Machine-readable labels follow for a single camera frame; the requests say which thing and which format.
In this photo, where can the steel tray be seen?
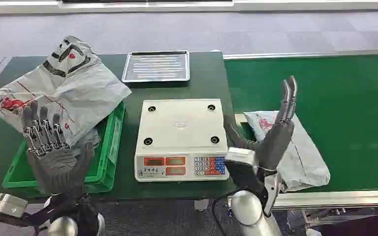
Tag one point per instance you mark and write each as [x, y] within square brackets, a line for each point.
[156, 66]

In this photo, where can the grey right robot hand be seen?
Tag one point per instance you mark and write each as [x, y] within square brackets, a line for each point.
[275, 143]

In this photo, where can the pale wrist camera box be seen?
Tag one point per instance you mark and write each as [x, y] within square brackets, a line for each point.
[2, 204]
[242, 157]

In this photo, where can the green plastic crate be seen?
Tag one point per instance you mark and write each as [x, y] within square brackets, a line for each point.
[106, 156]

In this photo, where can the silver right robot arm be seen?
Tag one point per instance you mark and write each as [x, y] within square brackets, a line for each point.
[252, 203]

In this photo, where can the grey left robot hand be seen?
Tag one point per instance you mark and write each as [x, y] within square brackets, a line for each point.
[57, 167]

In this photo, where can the large grey printed parcel bag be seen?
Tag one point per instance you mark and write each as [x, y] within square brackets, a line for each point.
[62, 88]

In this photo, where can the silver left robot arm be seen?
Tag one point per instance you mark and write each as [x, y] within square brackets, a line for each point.
[73, 218]

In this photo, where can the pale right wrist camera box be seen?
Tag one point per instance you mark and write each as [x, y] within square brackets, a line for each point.
[242, 157]

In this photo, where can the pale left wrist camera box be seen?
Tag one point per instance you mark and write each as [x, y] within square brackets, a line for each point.
[2, 204]

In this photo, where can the green conveyor belt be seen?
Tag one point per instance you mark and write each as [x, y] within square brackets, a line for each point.
[339, 120]

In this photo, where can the white electronic weighing scale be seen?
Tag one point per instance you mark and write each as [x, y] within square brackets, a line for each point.
[181, 140]

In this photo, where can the small grey printed parcel bag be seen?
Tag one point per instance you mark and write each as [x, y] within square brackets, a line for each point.
[298, 156]

